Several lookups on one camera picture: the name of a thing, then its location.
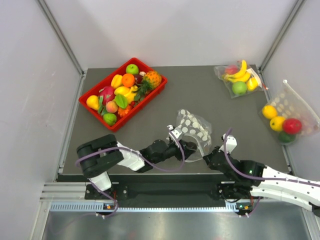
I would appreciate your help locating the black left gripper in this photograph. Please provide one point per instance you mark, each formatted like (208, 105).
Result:
(187, 150)

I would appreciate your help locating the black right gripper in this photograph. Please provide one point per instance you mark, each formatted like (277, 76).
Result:
(207, 158)

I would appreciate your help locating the clear polka dot zip bag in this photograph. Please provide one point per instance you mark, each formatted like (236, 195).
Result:
(195, 129)

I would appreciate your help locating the green fake fruit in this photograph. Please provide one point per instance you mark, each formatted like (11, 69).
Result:
(121, 101)

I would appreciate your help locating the red peach fake fruit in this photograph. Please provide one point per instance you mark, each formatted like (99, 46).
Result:
(111, 107)

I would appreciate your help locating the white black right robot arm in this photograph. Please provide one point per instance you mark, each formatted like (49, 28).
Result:
(251, 179)

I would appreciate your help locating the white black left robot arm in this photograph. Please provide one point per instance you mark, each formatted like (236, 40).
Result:
(96, 157)

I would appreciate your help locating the orange fake carved fruit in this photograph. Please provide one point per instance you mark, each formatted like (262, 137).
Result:
(122, 112)

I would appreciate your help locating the green fake lime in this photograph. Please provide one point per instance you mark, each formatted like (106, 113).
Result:
(110, 119)

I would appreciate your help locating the green fruit in right bag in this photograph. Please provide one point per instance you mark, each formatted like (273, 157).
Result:
(286, 138)

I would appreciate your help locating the fake pineapple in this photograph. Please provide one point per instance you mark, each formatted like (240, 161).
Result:
(150, 81)

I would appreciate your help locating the green apple in bag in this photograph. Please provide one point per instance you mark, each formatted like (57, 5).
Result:
(239, 88)

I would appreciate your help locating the yellow fake banana bunch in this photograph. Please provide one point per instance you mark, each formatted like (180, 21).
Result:
(128, 92)

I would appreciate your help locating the dark red fake plum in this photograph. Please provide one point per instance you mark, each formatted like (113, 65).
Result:
(138, 79)

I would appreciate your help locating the red fake apple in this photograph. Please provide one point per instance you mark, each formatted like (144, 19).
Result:
(292, 126)

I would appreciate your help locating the yellow fruit in bag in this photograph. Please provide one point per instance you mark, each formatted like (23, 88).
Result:
(252, 84)

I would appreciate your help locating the white fake garlic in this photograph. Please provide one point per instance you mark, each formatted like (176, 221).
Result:
(142, 73)

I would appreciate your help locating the clear zip bag with bananas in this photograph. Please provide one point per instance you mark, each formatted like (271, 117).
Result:
(219, 72)

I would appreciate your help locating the yellow bananas in bag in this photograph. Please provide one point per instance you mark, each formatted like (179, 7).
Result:
(242, 76)

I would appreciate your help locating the pink fake dragon fruit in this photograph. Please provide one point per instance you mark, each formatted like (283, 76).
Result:
(105, 95)

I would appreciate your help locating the dotted zip bag at right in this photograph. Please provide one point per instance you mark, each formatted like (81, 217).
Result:
(290, 104)

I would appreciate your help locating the red fruit in bag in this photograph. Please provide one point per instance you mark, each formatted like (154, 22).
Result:
(231, 69)

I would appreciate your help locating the yellow fake bell pepper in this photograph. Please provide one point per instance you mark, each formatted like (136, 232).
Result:
(116, 81)

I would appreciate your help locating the green fake apple in tray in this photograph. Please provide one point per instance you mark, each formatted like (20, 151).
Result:
(132, 69)

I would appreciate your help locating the yellow fake pear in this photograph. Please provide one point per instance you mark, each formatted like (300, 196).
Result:
(93, 102)

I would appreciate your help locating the yellow lemon lower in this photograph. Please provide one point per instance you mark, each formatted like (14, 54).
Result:
(276, 123)

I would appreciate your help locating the yellow lemon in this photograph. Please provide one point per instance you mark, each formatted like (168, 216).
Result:
(276, 123)
(269, 112)

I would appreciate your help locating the yellow lemon upper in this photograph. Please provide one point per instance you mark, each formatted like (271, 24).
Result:
(269, 112)

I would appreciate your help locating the red plastic tray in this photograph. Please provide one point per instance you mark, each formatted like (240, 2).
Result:
(136, 108)

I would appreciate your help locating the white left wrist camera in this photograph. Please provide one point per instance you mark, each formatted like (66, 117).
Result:
(174, 134)

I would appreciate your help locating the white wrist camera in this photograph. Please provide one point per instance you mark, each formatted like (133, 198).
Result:
(174, 134)
(229, 143)

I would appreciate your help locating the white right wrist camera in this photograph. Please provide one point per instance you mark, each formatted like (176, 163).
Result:
(229, 143)

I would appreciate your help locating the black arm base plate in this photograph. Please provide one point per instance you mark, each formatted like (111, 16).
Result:
(125, 187)

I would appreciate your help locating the grey slotted cable duct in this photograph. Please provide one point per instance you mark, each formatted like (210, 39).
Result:
(104, 207)

